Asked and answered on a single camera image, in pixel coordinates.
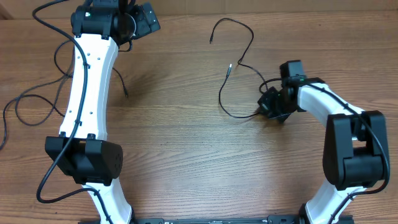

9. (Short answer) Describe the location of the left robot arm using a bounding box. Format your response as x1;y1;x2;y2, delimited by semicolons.
45;1;160;223

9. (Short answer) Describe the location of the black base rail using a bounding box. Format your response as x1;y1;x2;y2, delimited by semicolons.
133;215;305;224

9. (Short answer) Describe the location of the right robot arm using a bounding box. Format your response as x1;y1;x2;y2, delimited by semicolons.
257;60;391;223

